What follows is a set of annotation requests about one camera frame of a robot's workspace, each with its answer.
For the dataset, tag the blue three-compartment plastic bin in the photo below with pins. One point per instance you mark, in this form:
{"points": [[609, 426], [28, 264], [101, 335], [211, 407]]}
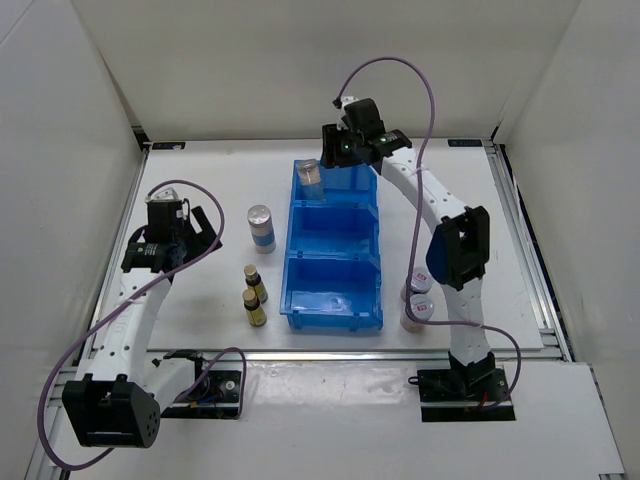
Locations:
{"points": [[332, 267]]}

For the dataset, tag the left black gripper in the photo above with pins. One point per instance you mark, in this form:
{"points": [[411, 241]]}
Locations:
{"points": [[204, 241]]}

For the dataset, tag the small yellow bottle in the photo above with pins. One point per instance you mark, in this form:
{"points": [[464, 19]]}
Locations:
{"points": [[253, 308], [254, 281]]}

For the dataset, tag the silver-lid shaker blue label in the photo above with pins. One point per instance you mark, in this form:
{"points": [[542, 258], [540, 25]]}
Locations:
{"points": [[259, 218], [310, 179]]}

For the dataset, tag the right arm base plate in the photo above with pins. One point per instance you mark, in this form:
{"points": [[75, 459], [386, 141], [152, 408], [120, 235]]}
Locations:
{"points": [[446, 399]]}

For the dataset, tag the red-label spice jar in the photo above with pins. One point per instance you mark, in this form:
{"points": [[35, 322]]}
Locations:
{"points": [[421, 282], [422, 308]]}

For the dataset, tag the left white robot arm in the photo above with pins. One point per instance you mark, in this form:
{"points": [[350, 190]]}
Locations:
{"points": [[122, 395]]}

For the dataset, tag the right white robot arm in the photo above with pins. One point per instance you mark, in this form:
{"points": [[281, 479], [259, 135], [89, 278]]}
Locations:
{"points": [[459, 248]]}

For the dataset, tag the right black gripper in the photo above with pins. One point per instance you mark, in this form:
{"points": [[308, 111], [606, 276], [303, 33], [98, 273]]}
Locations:
{"points": [[330, 153]]}

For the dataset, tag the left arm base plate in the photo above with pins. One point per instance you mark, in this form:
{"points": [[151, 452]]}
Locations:
{"points": [[218, 394]]}

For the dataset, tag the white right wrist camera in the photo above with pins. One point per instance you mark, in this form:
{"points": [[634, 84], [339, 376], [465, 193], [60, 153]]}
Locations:
{"points": [[341, 103]]}

